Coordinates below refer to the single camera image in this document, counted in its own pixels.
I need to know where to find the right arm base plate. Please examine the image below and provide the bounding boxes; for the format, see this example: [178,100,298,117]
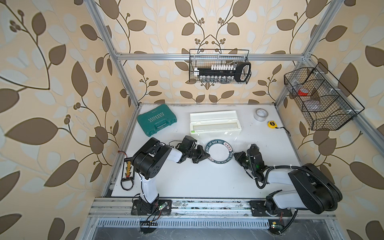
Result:
[249,200,293,218]

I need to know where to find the white plate dark green rim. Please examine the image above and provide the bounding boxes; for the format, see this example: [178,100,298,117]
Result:
[205,139,234,164]

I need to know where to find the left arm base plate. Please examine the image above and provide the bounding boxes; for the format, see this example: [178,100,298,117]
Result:
[131,198,172,216]

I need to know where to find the grey duct tape roll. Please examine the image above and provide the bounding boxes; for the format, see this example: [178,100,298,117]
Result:
[254,108,269,122]

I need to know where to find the black wire basket wall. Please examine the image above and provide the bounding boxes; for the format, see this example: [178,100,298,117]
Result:
[189,49,252,84]
[284,63,365,131]

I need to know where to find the black wire basket back wall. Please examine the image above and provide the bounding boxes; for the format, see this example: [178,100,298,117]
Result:
[189,49,252,84]

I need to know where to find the black wire basket right wall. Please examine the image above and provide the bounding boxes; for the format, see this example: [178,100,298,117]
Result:
[284,63,365,131]

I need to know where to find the white plastic wrap dispenser box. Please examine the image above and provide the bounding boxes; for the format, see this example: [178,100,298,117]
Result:
[190,110,242,134]

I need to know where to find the green plastic tool case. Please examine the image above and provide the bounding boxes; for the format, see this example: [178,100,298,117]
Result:
[137,104,177,137]

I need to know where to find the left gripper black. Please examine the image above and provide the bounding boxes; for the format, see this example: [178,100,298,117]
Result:
[185,145,211,164]

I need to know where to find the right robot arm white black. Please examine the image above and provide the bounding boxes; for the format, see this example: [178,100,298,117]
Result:
[234,144,343,217]

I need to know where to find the red item in basket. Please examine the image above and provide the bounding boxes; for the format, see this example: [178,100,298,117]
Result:
[298,88,310,97]

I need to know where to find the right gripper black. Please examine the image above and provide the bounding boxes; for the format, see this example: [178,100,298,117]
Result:
[233,151,255,173]

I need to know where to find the yellow tape measure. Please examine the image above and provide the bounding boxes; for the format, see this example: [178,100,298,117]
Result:
[267,121,279,129]

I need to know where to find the black socket set holder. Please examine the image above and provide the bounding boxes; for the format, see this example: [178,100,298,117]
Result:
[192,62,252,84]

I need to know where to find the aluminium frame front rail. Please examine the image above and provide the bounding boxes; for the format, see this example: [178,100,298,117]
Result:
[87,197,337,220]

